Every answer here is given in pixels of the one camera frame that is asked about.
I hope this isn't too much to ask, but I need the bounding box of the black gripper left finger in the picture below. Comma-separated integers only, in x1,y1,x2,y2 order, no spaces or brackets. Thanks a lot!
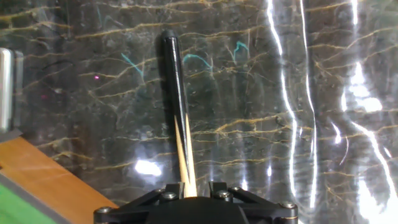
93,182,186,224

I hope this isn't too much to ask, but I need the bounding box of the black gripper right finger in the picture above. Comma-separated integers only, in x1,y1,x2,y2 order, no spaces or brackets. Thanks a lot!
208,181,299,224

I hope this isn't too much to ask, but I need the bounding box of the wooden pool cue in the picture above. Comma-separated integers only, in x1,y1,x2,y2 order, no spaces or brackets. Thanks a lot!
159,29,198,198

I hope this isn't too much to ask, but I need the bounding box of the mini green pool table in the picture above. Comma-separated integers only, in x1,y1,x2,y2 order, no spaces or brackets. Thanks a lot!
0,128,119,224

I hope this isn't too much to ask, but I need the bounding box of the black marble pattern mat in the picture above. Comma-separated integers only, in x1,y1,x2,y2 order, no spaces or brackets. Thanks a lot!
0,0,398,224

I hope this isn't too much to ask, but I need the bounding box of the silver digital scale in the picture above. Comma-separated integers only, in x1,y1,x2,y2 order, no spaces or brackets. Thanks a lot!
0,47,24,134

